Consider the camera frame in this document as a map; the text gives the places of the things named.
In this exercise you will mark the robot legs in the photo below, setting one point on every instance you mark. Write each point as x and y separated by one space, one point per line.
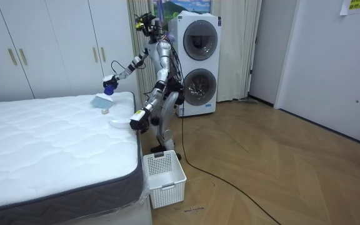
168 109

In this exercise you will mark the white paper wall sign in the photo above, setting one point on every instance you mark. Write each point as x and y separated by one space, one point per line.
358 5

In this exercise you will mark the white washing machine tower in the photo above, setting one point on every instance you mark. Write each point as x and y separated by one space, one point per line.
200 65

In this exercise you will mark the beige curtain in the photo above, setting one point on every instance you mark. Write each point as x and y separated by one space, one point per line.
140 40
234 50

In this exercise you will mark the white door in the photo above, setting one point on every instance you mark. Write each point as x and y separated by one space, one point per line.
333 65

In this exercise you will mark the white perforated plastic basket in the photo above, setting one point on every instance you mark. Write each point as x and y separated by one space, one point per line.
166 184

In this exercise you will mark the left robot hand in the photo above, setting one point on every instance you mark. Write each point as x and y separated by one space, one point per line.
139 120

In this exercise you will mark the small beige scrap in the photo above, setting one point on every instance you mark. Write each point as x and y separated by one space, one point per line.
105 111

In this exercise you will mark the white wardrobe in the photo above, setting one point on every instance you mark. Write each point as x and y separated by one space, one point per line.
55 47

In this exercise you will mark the landscape wall poster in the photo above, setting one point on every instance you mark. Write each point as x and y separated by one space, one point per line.
183 6

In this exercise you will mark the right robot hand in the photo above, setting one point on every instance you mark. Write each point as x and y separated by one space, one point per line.
110 82

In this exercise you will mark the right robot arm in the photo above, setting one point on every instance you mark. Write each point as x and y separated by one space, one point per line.
133 65

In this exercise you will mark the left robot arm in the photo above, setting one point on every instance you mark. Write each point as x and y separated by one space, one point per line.
162 75

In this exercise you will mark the robot body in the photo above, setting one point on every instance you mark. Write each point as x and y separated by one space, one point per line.
163 53

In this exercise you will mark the white mattress bed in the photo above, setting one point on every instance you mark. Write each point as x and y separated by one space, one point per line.
52 147

